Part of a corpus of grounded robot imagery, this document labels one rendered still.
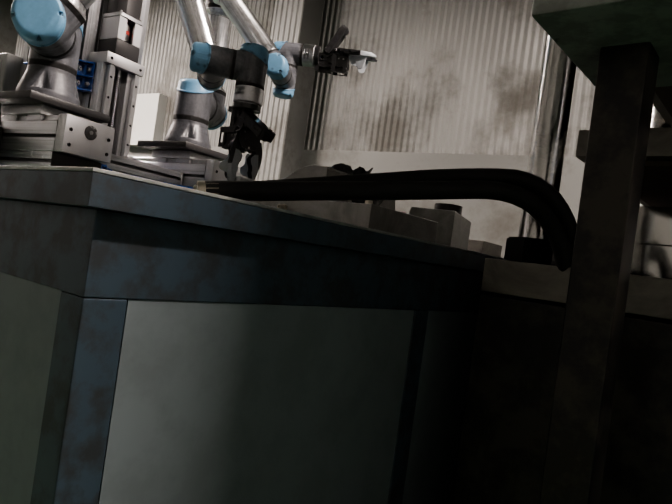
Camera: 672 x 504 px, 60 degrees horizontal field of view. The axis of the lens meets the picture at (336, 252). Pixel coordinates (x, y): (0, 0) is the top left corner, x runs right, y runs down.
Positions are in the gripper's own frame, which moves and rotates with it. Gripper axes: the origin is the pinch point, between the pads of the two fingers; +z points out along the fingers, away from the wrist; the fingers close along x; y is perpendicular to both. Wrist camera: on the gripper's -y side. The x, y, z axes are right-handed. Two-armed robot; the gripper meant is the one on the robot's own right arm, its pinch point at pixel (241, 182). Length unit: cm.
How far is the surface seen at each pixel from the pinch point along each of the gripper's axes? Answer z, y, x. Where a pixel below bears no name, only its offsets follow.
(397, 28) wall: -165, 150, -259
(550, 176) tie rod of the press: -4, -77, -4
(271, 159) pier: -55, 228, -222
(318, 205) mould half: 5.4, -34.4, 8.2
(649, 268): 8, -86, -46
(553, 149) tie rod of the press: -9, -77, -4
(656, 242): 2, -87, -46
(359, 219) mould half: 7.6, -45.5, 8.2
